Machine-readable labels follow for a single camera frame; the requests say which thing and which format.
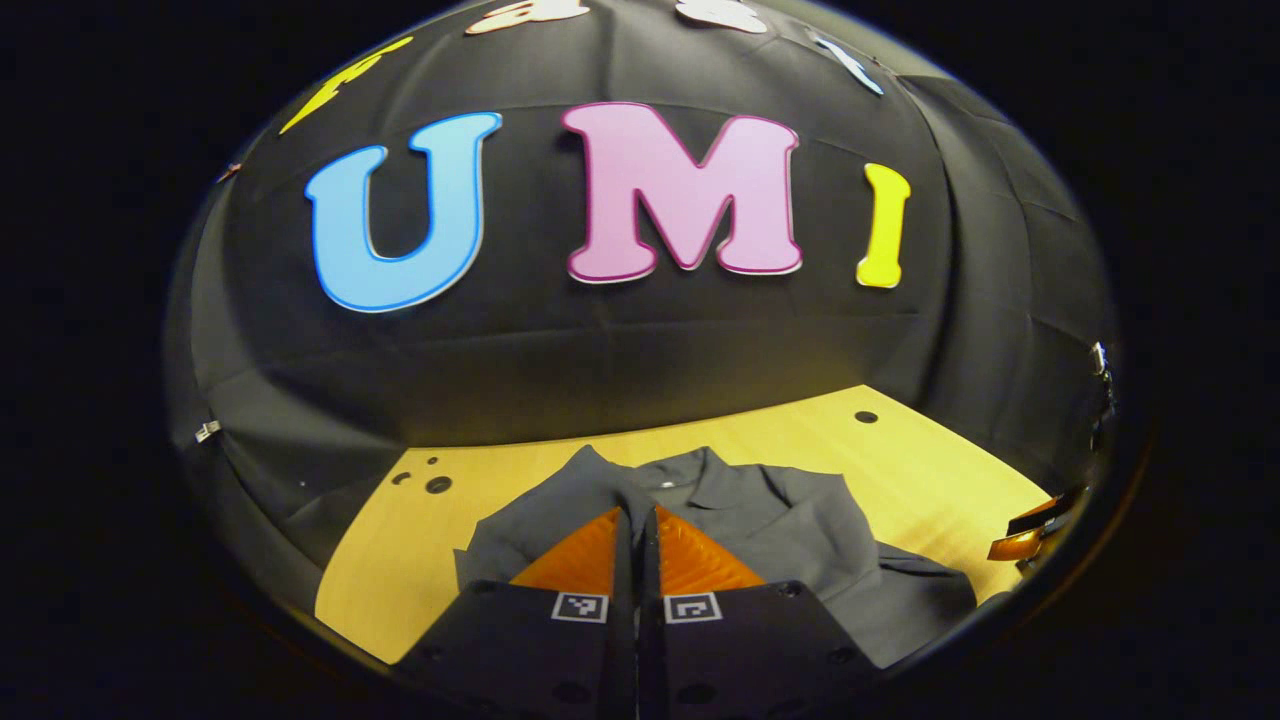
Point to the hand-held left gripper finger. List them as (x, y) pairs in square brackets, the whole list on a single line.
[(648, 580), (626, 580)]

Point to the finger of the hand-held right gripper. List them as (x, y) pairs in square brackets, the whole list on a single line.
[(1030, 542)]

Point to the grey collared shirt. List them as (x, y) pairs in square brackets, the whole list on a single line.
[(800, 540)]

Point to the black backdrop cloth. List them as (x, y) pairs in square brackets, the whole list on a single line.
[(600, 350)]

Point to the small silver clip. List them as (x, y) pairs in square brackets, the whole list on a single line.
[(207, 431)]

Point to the small copper clip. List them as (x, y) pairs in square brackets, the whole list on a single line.
[(229, 172)]

